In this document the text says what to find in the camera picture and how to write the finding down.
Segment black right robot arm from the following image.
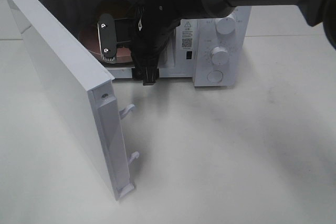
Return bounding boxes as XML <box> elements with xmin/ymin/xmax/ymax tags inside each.
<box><xmin>129</xmin><ymin>0</ymin><xmax>335</xmax><ymax>86</ymax></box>

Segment white warning label sticker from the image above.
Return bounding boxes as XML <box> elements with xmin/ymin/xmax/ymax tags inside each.
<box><xmin>180</xmin><ymin>19</ymin><xmax>197</xmax><ymax>50</ymax></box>

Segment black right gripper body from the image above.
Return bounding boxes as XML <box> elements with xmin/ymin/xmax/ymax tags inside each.
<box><xmin>115</xmin><ymin>17</ymin><xmax>173</xmax><ymax>64</ymax></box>

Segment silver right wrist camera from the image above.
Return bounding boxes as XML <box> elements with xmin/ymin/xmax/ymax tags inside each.
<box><xmin>97</xmin><ymin>13</ymin><xmax>117</xmax><ymax>63</ymax></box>

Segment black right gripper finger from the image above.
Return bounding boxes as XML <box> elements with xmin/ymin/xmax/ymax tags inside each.
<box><xmin>142</xmin><ymin>58</ymin><xmax>159</xmax><ymax>86</ymax></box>
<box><xmin>132</xmin><ymin>63</ymin><xmax>144</xmax><ymax>80</ymax></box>

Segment burger with lettuce and cheese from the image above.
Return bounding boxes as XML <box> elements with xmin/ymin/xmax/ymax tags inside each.
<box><xmin>90</xmin><ymin>0</ymin><xmax>134</xmax><ymax>31</ymax></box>

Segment white microwave oven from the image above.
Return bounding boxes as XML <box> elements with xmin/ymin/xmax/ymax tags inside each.
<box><xmin>7</xmin><ymin>0</ymin><xmax>251</xmax><ymax>91</ymax></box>

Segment white round door button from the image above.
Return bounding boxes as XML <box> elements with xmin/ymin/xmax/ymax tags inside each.
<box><xmin>207</xmin><ymin>70</ymin><xmax>224</xmax><ymax>83</ymax></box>

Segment white microwave door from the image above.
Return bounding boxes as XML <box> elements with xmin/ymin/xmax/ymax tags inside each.
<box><xmin>7</xmin><ymin>0</ymin><xmax>134</xmax><ymax>199</ymax></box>

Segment pink round plate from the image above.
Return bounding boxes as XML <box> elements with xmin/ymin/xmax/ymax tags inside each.
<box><xmin>78</xmin><ymin>24</ymin><xmax>133</xmax><ymax>65</ymax></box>

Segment white round knob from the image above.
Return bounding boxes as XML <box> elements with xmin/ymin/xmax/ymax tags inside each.
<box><xmin>211</xmin><ymin>47</ymin><xmax>230</xmax><ymax>66</ymax></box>
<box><xmin>215</xmin><ymin>16</ymin><xmax>236</xmax><ymax>35</ymax></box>

